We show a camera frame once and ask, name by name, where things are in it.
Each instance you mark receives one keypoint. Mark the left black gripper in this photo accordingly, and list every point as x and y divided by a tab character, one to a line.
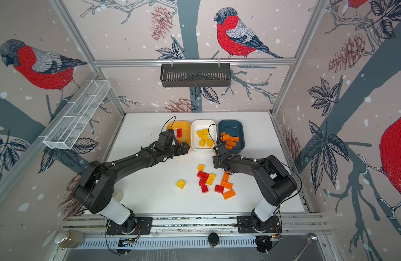
180	151

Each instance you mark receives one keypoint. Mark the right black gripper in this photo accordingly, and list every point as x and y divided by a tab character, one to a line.
215	161

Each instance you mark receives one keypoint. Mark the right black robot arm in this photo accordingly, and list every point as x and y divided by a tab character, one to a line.
275	183

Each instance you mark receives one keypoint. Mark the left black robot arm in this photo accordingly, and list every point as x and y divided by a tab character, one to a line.
95	189

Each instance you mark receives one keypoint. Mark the red lego brick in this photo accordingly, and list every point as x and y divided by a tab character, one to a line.
179	133
204	189
219	189

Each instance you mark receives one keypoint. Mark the yellow plastic container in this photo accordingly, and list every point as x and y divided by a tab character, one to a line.
186	128

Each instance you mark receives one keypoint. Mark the white plastic container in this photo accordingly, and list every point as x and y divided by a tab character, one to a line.
199	125

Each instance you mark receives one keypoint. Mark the dark teal plastic container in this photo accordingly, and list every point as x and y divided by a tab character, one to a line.
232	134

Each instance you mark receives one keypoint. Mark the black round knob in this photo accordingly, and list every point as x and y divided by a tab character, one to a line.
213	239

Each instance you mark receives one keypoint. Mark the small glass jar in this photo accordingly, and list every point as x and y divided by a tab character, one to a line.
70	239

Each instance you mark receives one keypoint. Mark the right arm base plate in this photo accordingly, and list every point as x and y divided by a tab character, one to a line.
252	224

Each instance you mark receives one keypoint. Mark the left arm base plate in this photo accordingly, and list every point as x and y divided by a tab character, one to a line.
136	226

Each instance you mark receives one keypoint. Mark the white mesh wire tray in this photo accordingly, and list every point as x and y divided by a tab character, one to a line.
79	112

